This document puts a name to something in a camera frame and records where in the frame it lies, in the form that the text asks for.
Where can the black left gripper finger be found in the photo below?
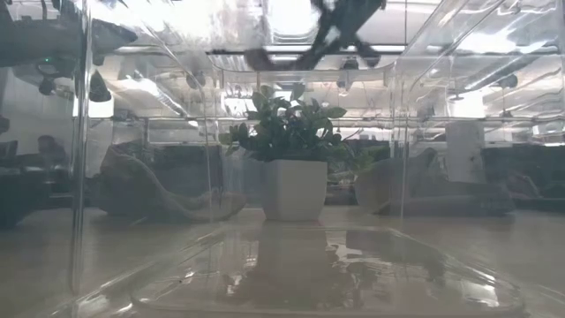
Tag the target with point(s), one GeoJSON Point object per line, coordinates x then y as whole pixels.
{"type": "Point", "coordinates": [99, 90]}

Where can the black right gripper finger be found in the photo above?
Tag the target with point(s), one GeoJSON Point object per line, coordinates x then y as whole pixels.
{"type": "Point", "coordinates": [367, 52]}
{"type": "Point", "coordinates": [287, 55]}

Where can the grey cloth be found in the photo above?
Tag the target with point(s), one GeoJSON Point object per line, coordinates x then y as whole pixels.
{"type": "Point", "coordinates": [132, 185]}
{"type": "Point", "coordinates": [419, 190]}

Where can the bright ceiling light panel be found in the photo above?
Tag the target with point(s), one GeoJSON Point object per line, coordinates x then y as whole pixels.
{"type": "Point", "coordinates": [292, 17]}

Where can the person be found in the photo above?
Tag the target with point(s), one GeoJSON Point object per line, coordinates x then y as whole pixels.
{"type": "Point", "coordinates": [50, 150]}

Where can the green leafy plant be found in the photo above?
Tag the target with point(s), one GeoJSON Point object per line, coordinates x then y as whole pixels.
{"type": "Point", "coordinates": [287, 132]}

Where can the dark office desk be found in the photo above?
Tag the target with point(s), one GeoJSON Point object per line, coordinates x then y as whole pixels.
{"type": "Point", "coordinates": [20, 194]}

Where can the white square plant pot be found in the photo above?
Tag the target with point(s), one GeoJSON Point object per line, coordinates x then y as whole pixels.
{"type": "Point", "coordinates": [295, 190]}

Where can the white room pillar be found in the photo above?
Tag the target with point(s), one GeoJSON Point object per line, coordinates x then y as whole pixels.
{"type": "Point", "coordinates": [464, 152]}

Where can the clear plastic storage bin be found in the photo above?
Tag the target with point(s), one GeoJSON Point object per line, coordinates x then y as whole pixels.
{"type": "Point", "coordinates": [282, 274]}

